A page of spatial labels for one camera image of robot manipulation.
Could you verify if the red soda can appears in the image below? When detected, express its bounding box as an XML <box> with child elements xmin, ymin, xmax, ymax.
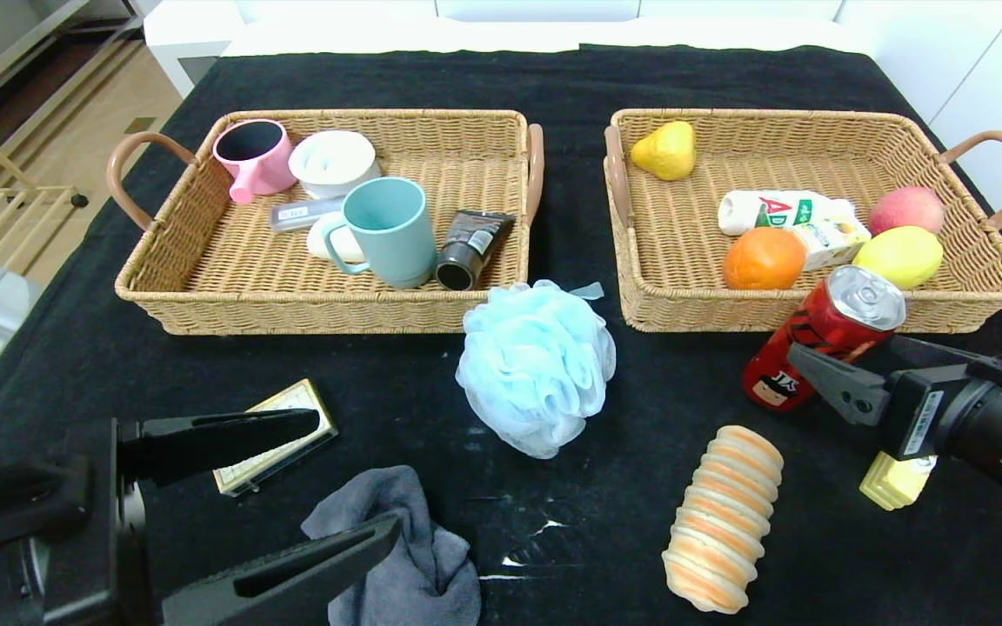
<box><xmin>741</xmin><ymin>265</ymin><xmax>907</xmax><ymax>412</ymax></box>

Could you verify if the pink plastic cup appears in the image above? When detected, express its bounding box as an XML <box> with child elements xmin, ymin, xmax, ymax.
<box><xmin>212</xmin><ymin>118</ymin><xmax>298</xmax><ymax>204</ymax></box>

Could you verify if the yellow pear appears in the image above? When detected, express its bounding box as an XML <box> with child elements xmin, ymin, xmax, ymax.
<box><xmin>630</xmin><ymin>120</ymin><xmax>698</xmax><ymax>182</ymax></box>

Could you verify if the white soap bar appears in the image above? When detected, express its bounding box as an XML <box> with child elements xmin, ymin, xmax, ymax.
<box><xmin>305</xmin><ymin>213</ymin><xmax>366</xmax><ymax>263</ymax></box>

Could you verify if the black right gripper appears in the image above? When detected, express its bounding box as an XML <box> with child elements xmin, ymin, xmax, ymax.
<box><xmin>787</xmin><ymin>335</ymin><xmax>1002</xmax><ymax>521</ymax></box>

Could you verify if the woven wicker basket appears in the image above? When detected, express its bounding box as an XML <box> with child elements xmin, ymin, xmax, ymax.
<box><xmin>107</xmin><ymin>109</ymin><xmax>545</xmax><ymax>336</ymax></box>
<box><xmin>604</xmin><ymin>108</ymin><xmax>1002</xmax><ymax>334</ymax></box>

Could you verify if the black tablecloth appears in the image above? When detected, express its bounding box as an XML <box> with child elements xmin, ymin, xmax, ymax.
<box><xmin>0</xmin><ymin>43</ymin><xmax>1002</xmax><ymax>626</ymax></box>

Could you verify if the grey cloth towel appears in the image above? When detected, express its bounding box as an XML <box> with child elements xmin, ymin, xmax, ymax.
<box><xmin>302</xmin><ymin>465</ymin><xmax>483</xmax><ymax>626</ymax></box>

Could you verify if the yellow lemon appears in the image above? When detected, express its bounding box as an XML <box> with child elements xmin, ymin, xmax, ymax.
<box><xmin>852</xmin><ymin>226</ymin><xmax>944</xmax><ymax>290</ymax></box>

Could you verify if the white yellow snack carton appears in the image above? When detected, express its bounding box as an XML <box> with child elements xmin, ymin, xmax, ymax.
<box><xmin>788</xmin><ymin>216</ymin><xmax>872</xmax><ymax>272</ymax></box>

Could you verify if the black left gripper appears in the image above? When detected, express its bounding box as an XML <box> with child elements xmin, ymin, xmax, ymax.
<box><xmin>21</xmin><ymin>408</ymin><xmax>402</xmax><ymax>626</ymax></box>

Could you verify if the white side bench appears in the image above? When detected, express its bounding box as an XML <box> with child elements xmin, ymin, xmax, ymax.
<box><xmin>143</xmin><ymin>0</ymin><xmax>245</xmax><ymax>99</ymax></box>

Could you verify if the small yellow drink carton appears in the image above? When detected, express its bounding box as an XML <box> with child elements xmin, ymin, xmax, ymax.
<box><xmin>858</xmin><ymin>450</ymin><xmax>938</xmax><ymax>512</ymax></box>

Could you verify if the white round ceramic jar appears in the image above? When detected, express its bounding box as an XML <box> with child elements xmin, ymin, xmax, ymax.
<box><xmin>288</xmin><ymin>130</ymin><xmax>381</xmax><ymax>199</ymax></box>

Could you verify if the light blue bath loofah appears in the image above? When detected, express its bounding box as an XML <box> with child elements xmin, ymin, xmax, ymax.
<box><xmin>456</xmin><ymin>279</ymin><xmax>618</xmax><ymax>460</ymax></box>

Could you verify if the teal mug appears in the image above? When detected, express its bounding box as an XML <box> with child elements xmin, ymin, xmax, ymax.
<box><xmin>322</xmin><ymin>176</ymin><xmax>438</xmax><ymax>290</ymax></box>

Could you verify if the striped bread loaf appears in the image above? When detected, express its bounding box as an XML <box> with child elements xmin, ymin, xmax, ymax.
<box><xmin>662</xmin><ymin>425</ymin><xmax>785</xmax><ymax>615</ymax></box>

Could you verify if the white AD drink bottle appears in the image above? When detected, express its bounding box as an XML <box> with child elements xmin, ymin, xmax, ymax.
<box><xmin>718</xmin><ymin>190</ymin><xmax>856</xmax><ymax>236</ymax></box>

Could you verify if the orange fruit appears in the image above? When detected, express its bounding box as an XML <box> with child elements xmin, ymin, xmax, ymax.
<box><xmin>722</xmin><ymin>227</ymin><xmax>807</xmax><ymax>290</ymax></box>

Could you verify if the black cosmetic tube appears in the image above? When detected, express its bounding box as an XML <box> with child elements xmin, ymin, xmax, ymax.
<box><xmin>435</xmin><ymin>210</ymin><xmax>517</xmax><ymax>291</ymax></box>

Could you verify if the gold printed card box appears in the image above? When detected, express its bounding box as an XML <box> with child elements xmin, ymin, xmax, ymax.
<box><xmin>214</xmin><ymin>378</ymin><xmax>339</xmax><ymax>497</ymax></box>

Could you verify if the clear small labelled case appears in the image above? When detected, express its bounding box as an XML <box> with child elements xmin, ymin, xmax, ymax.
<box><xmin>270</xmin><ymin>197</ymin><xmax>345</xmax><ymax>232</ymax></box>

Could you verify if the red peach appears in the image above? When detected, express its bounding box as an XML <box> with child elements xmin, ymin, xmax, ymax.
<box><xmin>868</xmin><ymin>185</ymin><xmax>946</xmax><ymax>236</ymax></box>

